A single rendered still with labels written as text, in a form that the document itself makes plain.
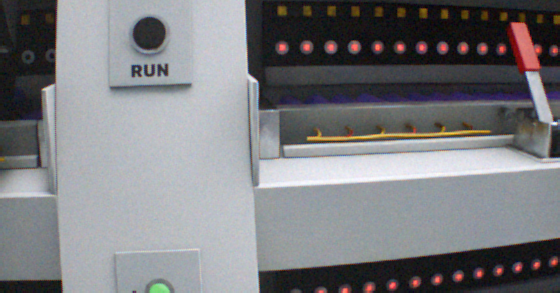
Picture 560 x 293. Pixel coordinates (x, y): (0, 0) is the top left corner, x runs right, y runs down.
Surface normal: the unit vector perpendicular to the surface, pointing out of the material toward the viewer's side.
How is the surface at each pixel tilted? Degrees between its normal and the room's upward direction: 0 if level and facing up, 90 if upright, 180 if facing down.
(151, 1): 90
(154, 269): 90
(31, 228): 108
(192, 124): 90
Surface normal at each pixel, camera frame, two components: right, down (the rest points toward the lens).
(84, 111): 0.15, -0.10
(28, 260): 0.16, 0.21
